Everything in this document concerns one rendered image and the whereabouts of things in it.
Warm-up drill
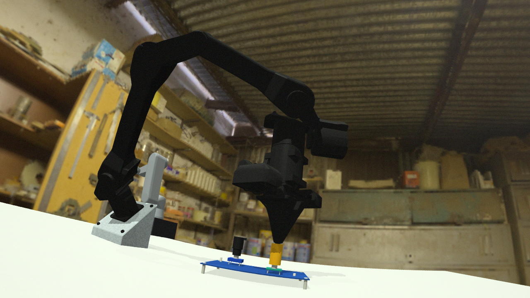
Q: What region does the blue circuit board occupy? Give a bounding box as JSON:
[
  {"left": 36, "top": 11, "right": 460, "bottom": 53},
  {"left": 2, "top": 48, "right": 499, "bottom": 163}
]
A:
[{"left": 200, "top": 236, "right": 310, "bottom": 290}]

